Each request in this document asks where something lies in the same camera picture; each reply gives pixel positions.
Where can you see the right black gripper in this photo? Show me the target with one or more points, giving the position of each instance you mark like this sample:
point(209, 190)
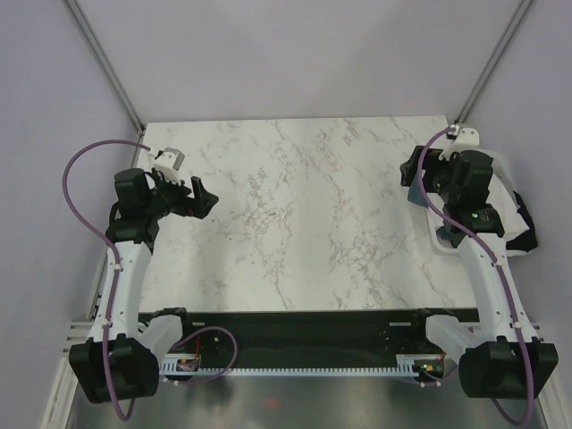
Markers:
point(432, 162)

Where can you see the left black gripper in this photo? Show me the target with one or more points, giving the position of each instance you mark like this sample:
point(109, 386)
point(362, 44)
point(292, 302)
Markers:
point(189, 207)

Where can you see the white t shirt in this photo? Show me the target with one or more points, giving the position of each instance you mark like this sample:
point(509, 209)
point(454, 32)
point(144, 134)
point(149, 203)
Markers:
point(516, 225)

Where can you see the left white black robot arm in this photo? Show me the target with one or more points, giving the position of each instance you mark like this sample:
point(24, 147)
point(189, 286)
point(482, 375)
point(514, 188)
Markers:
point(118, 361)

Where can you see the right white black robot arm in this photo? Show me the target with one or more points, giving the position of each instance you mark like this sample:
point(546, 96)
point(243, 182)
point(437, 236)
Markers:
point(505, 358)

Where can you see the blue t shirt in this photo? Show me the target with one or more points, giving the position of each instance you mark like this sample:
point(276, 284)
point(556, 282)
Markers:
point(442, 232)

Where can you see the white laundry basket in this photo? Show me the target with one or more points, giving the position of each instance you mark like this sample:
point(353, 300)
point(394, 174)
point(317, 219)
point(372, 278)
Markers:
point(504, 202)

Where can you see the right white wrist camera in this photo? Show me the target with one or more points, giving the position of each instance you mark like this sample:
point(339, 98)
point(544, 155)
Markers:
point(463, 138)

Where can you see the right aluminium corner post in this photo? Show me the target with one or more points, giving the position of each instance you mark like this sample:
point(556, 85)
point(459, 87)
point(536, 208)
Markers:
point(501, 47)

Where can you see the aluminium corner post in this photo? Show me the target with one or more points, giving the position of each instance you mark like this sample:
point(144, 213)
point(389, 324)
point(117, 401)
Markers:
point(97, 50)
point(501, 47)

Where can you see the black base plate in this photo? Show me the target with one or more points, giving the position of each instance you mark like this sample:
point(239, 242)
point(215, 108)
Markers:
point(310, 339)

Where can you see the white slotted cable duct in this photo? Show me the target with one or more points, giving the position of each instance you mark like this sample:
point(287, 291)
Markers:
point(185, 367)

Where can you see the left aluminium corner post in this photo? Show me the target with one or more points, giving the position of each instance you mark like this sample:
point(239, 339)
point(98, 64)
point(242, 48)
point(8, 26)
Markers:
point(97, 50)

